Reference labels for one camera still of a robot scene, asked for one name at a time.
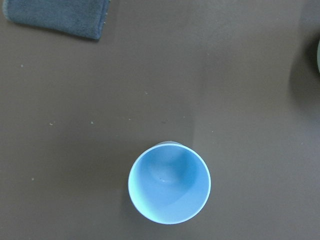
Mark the blue cup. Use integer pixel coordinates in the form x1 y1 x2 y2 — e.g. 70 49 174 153
127 141 212 225

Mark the dark grey folded cloth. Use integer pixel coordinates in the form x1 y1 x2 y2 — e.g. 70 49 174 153
2 0 110 40

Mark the green bowl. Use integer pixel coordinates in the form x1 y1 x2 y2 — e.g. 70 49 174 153
316 40 320 73

